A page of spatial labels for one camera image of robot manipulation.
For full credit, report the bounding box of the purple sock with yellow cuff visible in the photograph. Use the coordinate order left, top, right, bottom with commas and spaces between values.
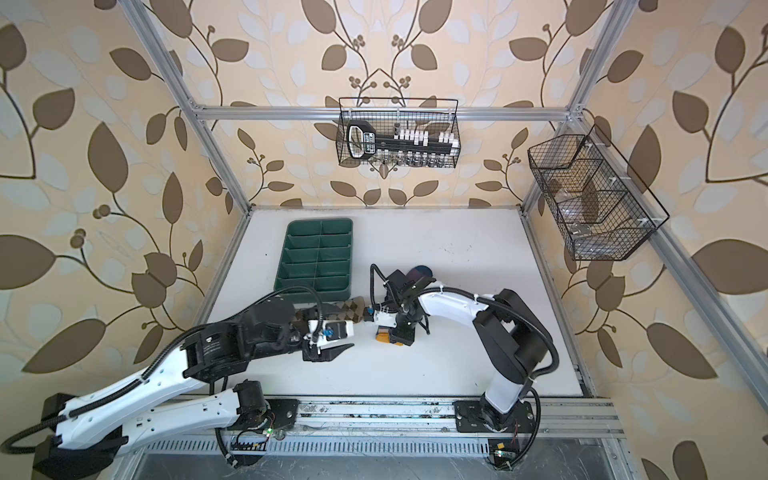
375, 263, 437, 347

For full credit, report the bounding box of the beige brown argyle sock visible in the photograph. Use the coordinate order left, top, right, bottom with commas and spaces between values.
295, 296, 373, 323

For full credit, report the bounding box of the green plastic divided tray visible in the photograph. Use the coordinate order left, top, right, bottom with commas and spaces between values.
274, 218, 353, 303

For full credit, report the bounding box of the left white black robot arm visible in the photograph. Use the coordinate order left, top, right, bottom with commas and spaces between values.
33, 298, 354, 479

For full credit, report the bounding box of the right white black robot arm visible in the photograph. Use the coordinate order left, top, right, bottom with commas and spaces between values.
367, 264, 560, 432

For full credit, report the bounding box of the black white tool in basket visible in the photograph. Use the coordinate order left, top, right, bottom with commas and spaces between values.
341, 120, 461, 160

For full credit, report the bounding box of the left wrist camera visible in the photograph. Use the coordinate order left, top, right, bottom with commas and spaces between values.
307, 320, 354, 349

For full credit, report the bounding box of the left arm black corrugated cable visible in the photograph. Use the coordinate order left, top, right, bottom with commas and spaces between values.
0, 284, 325, 455

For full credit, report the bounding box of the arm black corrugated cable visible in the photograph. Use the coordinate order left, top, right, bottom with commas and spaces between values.
368, 263, 561, 379
0, 284, 325, 455

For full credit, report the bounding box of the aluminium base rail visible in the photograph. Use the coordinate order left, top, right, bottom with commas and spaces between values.
128, 395, 625, 460

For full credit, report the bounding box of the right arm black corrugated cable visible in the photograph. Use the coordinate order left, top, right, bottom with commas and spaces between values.
368, 263, 561, 379

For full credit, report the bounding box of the black wire basket back wall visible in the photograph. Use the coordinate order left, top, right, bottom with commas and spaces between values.
335, 95, 462, 169

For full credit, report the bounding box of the black wire basket wall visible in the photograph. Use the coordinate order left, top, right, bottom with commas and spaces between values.
335, 95, 462, 169
527, 125, 669, 261

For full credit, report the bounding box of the black wire basket right wall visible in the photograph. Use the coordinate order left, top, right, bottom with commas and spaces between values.
527, 125, 669, 261

